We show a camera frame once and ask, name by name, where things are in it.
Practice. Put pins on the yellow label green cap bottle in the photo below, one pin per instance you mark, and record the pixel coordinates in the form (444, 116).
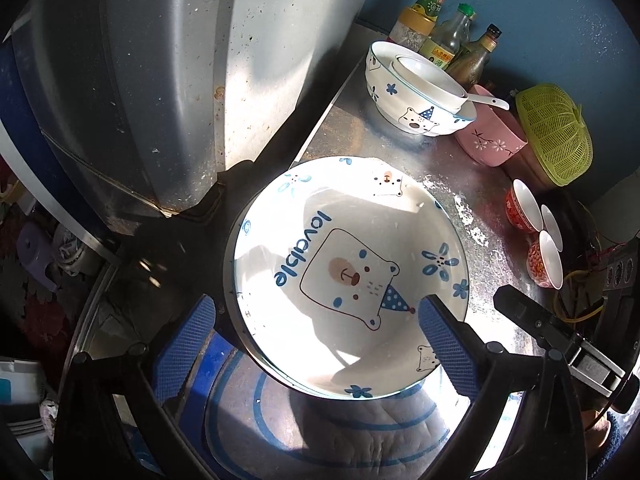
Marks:
(447, 40)

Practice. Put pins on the white ceramic spoon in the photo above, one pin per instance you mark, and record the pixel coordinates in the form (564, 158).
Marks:
(492, 101)

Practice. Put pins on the red small bowl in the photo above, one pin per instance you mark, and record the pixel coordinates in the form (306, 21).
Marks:
(520, 207)
(542, 260)
(552, 227)

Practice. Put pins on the green plastic basket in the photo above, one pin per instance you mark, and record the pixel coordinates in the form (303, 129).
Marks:
(555, 135)

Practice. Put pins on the purple plastic stool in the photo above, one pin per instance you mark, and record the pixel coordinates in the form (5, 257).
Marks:
(37, 255)

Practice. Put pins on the brown pot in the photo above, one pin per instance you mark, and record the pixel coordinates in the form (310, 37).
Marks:
(537, 175)

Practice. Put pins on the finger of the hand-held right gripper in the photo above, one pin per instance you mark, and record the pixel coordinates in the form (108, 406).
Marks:
(535, 317)

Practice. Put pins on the yellow lid jar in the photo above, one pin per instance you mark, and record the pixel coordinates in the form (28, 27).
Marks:
(407, 30)

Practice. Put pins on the large white bear bowl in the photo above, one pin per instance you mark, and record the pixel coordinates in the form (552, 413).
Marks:
(395, 95)

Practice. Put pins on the small white printed bowl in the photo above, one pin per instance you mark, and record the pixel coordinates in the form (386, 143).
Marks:
(425, 77)

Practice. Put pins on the clear gold cap bottle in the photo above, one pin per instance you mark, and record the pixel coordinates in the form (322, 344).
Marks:
(475, 60)

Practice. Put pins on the pink flower print bowl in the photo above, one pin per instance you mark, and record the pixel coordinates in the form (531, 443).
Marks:
(487, 142)

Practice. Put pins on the white bear print plate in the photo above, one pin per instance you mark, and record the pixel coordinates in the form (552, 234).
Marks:
(350, 240)

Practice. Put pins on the person's right forearm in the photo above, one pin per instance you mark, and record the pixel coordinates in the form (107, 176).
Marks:
(617, 450)

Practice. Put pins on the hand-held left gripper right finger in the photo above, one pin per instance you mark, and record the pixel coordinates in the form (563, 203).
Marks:
(445, 345)

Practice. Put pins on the black power strip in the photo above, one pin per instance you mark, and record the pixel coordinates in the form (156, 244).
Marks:
(622, 270)

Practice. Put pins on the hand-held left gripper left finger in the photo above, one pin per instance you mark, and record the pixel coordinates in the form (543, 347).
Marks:
(185, 345)

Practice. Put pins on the white plastic container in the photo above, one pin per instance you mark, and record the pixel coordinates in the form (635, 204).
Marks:
(25, 400)

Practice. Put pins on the person's right hand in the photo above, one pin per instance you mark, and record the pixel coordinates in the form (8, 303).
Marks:
(596, 430)

